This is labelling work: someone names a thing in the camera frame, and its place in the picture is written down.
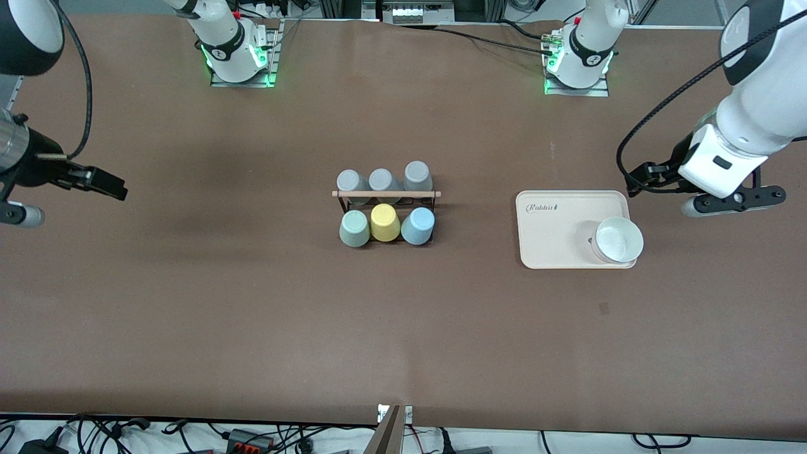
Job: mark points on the black red connector block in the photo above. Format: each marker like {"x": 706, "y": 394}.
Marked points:
{"x": 249, "y": 440}

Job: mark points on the blue cup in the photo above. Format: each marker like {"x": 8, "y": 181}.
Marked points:
{"x": 418, "y": 226}

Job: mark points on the black power adapter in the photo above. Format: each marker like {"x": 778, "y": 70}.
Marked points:
{"x": 41, "y": 446}

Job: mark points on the white bowl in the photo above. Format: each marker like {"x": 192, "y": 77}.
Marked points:
{"x": 619, "y": 239}

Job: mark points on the grey cup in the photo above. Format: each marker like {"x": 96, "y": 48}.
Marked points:
{"x": 352, "y": 183}
{"x": 417, "y": 175}
{"x": 382, "y": 181}

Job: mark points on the beige plastic tray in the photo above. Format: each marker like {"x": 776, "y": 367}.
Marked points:
{"x": 561, "y": 233}

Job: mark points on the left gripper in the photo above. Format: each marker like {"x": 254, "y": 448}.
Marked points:
{"x": 679, "y": 153}

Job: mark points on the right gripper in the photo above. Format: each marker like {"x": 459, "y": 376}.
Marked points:
{"x": 39, "y": 169}

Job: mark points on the wooden stand post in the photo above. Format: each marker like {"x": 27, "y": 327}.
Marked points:
{"x": 386, "y": 435}

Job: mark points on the white power strip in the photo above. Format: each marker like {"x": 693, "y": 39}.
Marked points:
{"x": 416, "y": 11}

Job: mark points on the yellow cup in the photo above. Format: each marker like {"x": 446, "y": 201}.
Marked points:
{"x": 384, "y": 222}

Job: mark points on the green cup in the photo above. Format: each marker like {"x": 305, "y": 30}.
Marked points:
{"x": 354, "y": 228}

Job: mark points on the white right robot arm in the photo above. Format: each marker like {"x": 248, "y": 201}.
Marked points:
{"x": 220, "y": 38}

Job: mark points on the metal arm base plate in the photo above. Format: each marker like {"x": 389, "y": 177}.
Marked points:
{"x": 272, "y": 60}
{"x": 599, "y": 91}

